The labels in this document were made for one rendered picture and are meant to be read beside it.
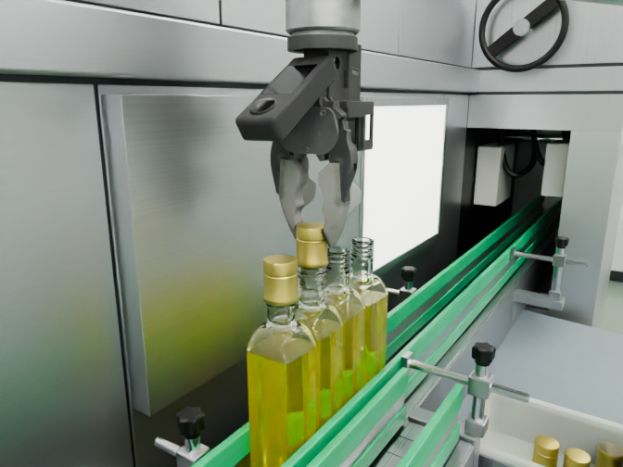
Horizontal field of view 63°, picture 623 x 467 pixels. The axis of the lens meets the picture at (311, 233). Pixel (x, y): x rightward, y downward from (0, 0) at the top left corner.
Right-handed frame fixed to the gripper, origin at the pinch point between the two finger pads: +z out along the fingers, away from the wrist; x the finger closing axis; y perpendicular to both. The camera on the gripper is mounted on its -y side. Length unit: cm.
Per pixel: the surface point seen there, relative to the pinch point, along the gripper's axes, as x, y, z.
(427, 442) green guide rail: -13.6, 2.0, 21.8
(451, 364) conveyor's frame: -6.1, 34.4, 30.0
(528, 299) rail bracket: -11, 79, 32
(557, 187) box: -10, 111, 10
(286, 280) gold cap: -1.4, -6.7, 3.0
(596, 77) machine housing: -17, 101, -19
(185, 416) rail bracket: 5.7, -14.2, 16.5
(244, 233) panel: 12.0, 3.0, 2.4
